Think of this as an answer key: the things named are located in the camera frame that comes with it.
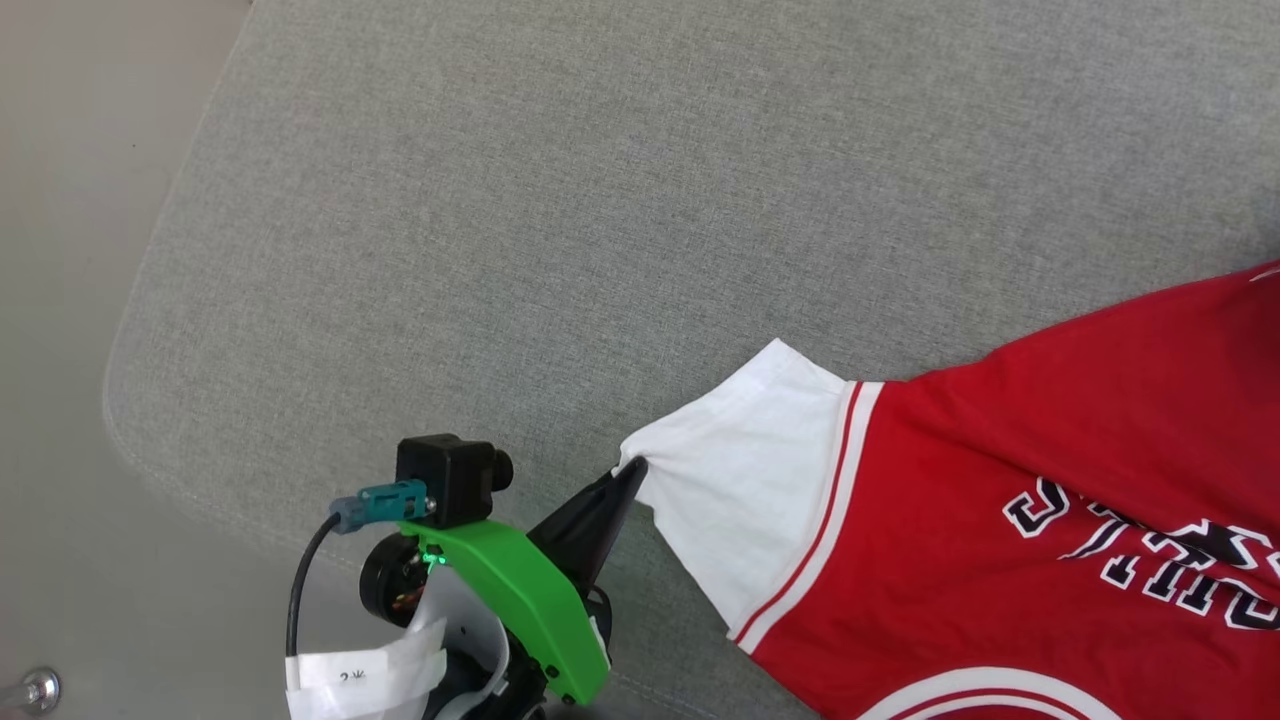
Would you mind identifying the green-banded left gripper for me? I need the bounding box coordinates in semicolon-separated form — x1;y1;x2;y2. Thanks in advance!
360;457;650;720

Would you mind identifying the red and white jersey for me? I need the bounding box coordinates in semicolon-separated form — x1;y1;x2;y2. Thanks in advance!
613;262;1280;720

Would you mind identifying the metal floor bolt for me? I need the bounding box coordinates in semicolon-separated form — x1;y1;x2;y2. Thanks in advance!
0;667;61;717

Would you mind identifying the black cable with teal plug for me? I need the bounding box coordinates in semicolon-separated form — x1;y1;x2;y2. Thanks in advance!
285;480;431;661

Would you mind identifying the white paper cable label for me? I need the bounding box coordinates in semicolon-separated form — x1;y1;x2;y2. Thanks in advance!
285;618;449;720

